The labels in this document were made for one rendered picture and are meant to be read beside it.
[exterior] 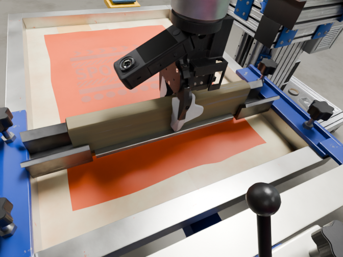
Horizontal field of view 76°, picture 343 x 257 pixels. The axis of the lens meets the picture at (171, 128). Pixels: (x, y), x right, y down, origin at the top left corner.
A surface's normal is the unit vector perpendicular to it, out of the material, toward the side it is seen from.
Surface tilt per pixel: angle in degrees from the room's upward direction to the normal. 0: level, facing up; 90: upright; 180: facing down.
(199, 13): 90
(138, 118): 90
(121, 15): 90
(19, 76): 0
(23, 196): 0
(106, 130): 90
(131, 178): 0
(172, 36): 28
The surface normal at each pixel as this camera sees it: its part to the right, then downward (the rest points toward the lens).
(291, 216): 0.11, -0.66
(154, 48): -0.33, -0.46
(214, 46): 0.41, 0.71
